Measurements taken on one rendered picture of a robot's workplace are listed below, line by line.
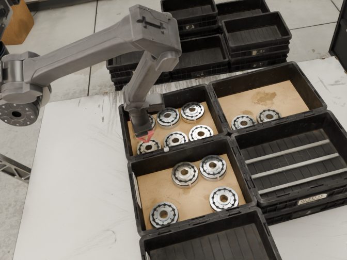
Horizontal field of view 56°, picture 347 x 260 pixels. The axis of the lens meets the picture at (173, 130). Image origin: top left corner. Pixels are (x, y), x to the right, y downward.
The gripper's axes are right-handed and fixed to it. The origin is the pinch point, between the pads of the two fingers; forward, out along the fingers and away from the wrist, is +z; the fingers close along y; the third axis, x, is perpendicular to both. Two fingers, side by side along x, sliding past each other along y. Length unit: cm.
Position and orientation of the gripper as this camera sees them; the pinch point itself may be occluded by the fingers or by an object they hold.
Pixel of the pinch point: (144, 135)
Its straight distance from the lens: 128.3
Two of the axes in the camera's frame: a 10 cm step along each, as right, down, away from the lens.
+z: 1.1, 6.1, 7.9
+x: -9.4, 3.1, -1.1
